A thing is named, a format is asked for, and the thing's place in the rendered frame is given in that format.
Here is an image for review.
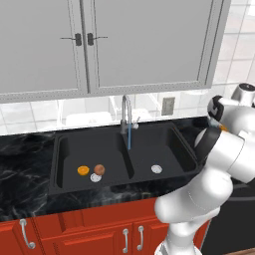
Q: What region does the brown onion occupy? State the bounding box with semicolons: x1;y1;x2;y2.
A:
93;163;107;176

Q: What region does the silver base cupboard handle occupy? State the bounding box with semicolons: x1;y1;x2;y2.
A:
136;225;145;252
18;218;37;250
122;228;129;254

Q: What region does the black double sink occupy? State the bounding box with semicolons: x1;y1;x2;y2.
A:
48;121;202;197

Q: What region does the red false drawer front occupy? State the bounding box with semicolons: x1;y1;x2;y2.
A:
58;197;167;231

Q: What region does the orange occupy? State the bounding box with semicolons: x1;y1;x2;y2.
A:
77;165;91;176

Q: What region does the grey wall cupboard door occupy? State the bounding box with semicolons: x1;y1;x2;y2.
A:
0;0;90;104
80;0;232;96

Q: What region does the black cupboard door handle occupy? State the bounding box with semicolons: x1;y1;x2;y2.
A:
87;32;109;47
60;32;83;47

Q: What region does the black dishwasher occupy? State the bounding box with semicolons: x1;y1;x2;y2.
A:
200;178;255;255

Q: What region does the silver sink faucet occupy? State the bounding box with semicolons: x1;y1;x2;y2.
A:
120;95;141;135

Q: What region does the red base cupboard door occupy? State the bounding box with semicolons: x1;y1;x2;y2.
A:
0;219;43;255
42;222;134;255
131;217;171;255

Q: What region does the grey wall outlet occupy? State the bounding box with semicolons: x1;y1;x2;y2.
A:
160;97;176;117

